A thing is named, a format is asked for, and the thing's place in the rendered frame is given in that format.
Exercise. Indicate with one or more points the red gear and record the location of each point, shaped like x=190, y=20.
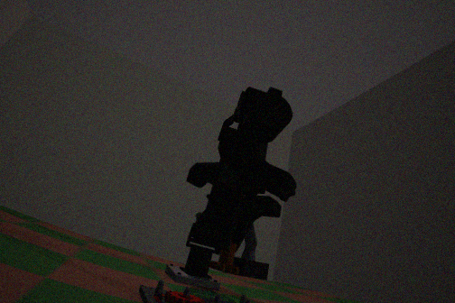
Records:
x=178, y=297

